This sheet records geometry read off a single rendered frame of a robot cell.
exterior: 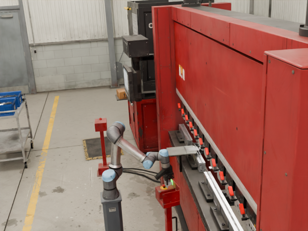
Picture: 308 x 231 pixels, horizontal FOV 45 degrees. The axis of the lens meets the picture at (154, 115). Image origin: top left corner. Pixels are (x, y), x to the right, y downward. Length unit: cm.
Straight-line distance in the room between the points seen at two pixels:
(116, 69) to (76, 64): 107
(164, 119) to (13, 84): 657
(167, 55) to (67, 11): 607
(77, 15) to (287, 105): 915
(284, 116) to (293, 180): 18
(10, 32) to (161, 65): 646
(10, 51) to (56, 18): 142
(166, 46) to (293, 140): 325
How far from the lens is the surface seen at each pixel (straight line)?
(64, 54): 1017
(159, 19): 418
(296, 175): 113
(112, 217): 344
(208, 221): 287
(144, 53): 436
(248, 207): 222
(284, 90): 112
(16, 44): 1021
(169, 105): 438
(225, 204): 288
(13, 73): 1036
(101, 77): 1028
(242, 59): 207
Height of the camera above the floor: 251
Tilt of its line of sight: 19 degrees down
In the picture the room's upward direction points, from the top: 3 degrees counter-clockwise
